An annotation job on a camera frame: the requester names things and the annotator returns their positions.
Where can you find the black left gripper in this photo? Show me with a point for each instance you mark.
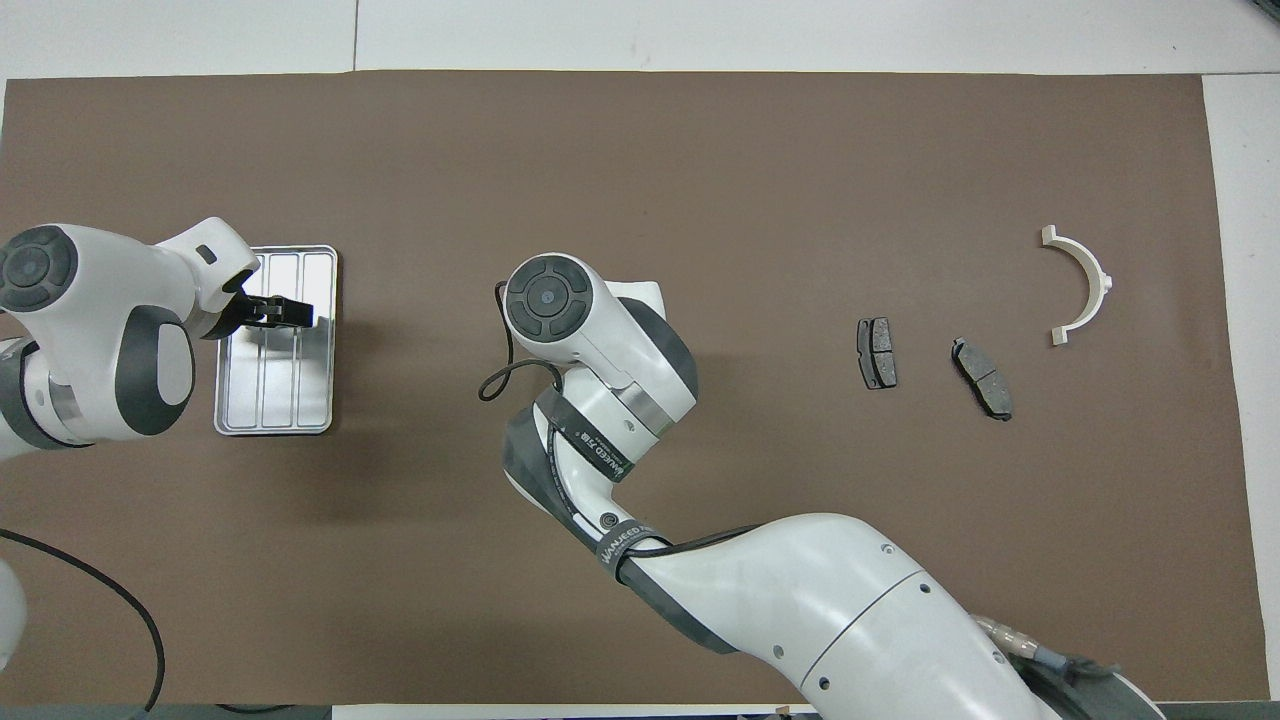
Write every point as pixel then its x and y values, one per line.
pixel 245 312

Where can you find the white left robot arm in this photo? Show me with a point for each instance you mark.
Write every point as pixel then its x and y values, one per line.
pixel 90 300

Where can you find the white semicircular bracket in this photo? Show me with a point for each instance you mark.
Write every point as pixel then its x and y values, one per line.
pixel 1098 270

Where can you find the short grey brake pad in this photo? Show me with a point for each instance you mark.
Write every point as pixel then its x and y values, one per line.
pixel 880 352

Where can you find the brown table mat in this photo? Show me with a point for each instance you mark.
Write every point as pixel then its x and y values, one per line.
pixel 700 180

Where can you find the long grey brake pad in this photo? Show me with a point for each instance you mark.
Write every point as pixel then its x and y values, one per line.
pixel 985 385

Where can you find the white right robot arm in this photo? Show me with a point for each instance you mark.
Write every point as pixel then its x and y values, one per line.
pixel 850 600

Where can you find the silver metal tray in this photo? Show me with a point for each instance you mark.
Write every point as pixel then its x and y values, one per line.
pixel 290 390

